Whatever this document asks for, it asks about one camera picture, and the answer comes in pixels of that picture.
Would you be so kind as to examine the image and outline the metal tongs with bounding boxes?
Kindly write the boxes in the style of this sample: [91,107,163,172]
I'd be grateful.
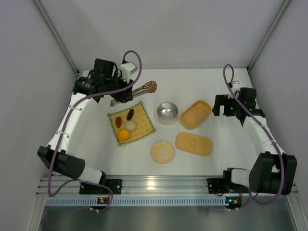
[110,80,156,107]

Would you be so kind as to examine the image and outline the black spiky food piece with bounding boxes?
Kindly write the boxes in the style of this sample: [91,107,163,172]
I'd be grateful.
[127,109,134,121]

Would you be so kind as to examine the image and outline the red-brown sausage food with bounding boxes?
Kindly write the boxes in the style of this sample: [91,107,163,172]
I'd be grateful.
[115,116,122,128]

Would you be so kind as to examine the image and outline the orange fried food piece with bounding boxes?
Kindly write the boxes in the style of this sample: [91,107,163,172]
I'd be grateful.
[148,81,157,93]

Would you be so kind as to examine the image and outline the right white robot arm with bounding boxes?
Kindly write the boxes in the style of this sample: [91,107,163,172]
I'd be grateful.
[212,88,297,195]

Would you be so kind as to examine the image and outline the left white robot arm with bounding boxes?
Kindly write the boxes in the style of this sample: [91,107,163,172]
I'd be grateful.
[38,59,142,186]

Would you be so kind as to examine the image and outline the beige oval lunch box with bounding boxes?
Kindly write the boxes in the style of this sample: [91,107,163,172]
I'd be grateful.
[180,100,212,130]

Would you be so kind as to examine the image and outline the beige oval lunch box lid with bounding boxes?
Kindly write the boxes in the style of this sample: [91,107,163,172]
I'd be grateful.
[176,132,213,156]

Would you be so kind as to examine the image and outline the bamboo mat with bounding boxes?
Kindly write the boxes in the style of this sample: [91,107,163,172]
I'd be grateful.
[107,102,155,146]

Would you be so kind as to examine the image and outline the round metal-lined container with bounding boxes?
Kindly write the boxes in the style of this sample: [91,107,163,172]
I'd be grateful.
[157,102,179,125]

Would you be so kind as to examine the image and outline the white rice ball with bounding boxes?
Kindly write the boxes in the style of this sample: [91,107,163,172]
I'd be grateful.
[125,121,137,132]

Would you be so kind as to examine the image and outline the orange fruit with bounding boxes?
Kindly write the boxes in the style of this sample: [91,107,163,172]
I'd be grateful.
[117,129,130,141]

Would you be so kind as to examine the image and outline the round beige lid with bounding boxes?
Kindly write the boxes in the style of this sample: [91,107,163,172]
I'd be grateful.
[151,141,175,164]

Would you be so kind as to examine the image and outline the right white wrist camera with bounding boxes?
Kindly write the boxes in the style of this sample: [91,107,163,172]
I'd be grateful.
[229,81,241,91]

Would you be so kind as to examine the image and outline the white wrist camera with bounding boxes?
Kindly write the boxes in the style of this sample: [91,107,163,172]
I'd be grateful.
[229,81,241,91]
[119,63,138,83]

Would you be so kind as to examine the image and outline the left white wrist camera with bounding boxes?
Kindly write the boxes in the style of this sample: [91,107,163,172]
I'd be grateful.
[119,63,138,83]

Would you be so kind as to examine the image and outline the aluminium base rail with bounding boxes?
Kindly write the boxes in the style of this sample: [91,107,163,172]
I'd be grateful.
[36,175,299,198]

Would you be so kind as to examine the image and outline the slotted grey cable duct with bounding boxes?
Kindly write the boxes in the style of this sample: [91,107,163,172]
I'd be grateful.
[46,196,231,206]

